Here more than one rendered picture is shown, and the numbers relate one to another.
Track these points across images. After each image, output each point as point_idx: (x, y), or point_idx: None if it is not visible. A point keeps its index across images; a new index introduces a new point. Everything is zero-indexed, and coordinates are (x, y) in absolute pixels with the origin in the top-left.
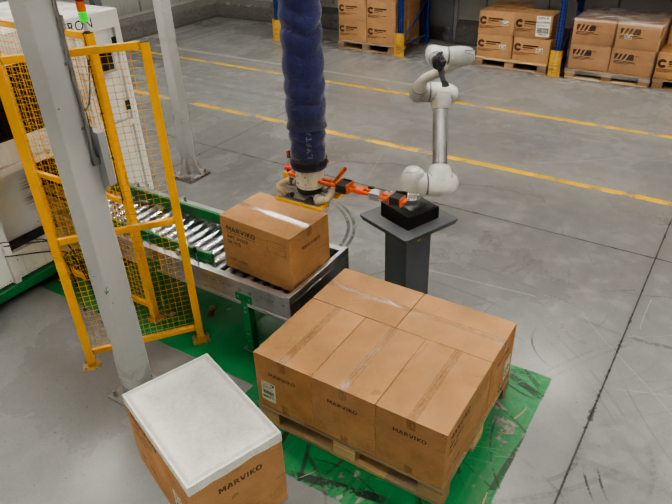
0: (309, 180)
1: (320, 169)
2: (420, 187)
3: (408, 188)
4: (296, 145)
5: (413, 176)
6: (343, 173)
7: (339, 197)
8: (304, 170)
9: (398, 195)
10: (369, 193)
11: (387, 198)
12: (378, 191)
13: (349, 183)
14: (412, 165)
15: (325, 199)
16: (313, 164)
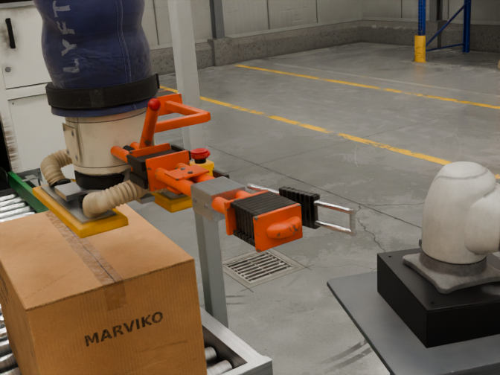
0: (85, 143)
1: (109, 111)
2: (478, 225)
3: (441, 223)
4: (43, 32)
5: (457, 189)
6: (152, 122)
7: (178, 207)
8: (62, 109)
9: (270, 202)
10: (192, 187)
11: (225, 207)
12: (225, 184)
13: (164, 155)
14: (465, 161)
15: (97, 200)
16: (80, 91)
